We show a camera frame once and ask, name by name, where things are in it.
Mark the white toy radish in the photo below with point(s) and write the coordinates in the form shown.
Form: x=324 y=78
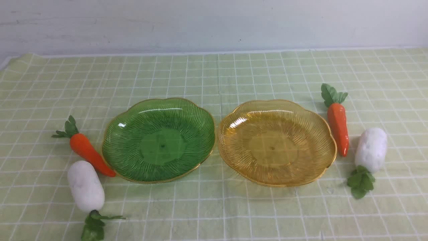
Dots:
x=88 y=194
x=369 y=158

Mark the green ribbed glass plate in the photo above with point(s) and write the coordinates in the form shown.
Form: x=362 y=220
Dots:
x=158 y=140

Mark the amber ribbed glass plate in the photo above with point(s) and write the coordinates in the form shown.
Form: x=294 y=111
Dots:
x=276 y=143

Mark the right orange toy carrot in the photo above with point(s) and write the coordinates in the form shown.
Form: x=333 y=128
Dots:
x=336 y=115

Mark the orange toy carrot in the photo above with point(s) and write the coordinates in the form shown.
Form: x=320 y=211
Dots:
x=336 y=115
x=82 y=146

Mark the left orange toy carrot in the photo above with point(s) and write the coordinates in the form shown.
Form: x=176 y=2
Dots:
x=82 y=146

